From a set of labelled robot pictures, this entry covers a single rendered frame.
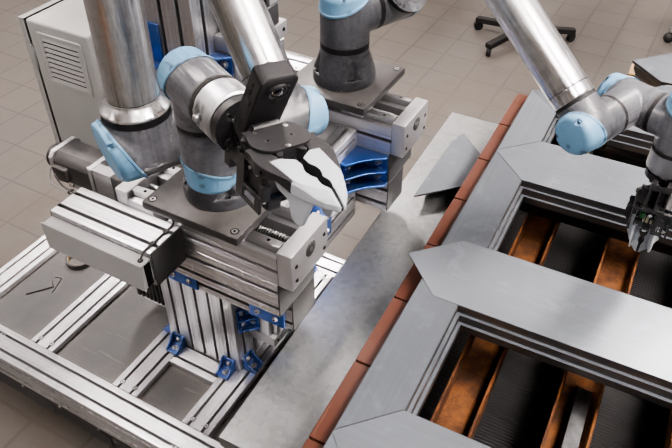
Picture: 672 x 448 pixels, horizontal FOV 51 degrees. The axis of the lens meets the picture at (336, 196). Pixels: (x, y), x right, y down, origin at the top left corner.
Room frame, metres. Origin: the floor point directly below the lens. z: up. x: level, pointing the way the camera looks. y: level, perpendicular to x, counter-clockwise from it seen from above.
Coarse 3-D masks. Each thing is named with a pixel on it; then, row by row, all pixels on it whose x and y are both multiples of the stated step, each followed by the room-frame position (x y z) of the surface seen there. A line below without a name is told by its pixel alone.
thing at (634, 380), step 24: (552, 120) 1.59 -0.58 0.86; (624, 144) 1.53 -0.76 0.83; (648, 144) 1.51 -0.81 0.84; (528, 192) 1.31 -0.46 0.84; (552, 192) 1.30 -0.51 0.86; (504, 216) 1.21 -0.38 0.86; (576, 216) 1.25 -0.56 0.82; (600, 216) 1.24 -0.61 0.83; (624, 216) 1.22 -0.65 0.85; (456, 312) 0.93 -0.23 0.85; (456, 336) 0.90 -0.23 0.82; (480, 336) 0.90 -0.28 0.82; (504, 336) 0.88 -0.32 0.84; (528, 336) 0.87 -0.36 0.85; (432, 360) 0.81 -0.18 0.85; (552, 360) 0.83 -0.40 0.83; (576, 360) 0.82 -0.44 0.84; (600, 360) 0.81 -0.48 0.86; (432, 384) 0.78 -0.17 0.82; (624, 384) 0.78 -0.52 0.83; (648, 384) 0.76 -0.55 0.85; (408, 408) 0.71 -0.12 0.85
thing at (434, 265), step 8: (464, 240) 1.12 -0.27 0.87; (432, 248) 1.09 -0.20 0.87; (440, 248) 1.09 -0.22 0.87; (448, 248) 1.09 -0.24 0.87; (456, 248) 1.09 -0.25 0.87; (424, 256) 1.07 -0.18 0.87; (432, 256) 1.07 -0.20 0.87; (440, 256) 1.07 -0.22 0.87; (448, 256) 1.07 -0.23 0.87; (424, 264) 1.04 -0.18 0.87; (432, 264) 1.04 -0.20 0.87; (440, 264) 1.04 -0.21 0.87; (448, 264) 1.04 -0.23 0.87; (424, 272) 1.02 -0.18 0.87; (432, 272) 1.02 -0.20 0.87; (440, 272) 1.02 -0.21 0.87; (424, 280) 1.00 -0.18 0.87; (432, 280) 1.00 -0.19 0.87; (440, 280) 1.00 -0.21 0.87; (432, 288) 0.98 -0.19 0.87
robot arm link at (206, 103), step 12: (216, 84) 0.74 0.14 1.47; (228, 84) 0.74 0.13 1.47; (240, 84) 0.75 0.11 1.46; (204, 96) 0.72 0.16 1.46; (216, 96) 0.72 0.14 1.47; (228, 96) 0.71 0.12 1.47; (204, 108) 0.71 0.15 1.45; (216, 108) 0.70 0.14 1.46; (204, 120) 0.70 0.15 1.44; (204, 132) 0.71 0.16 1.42
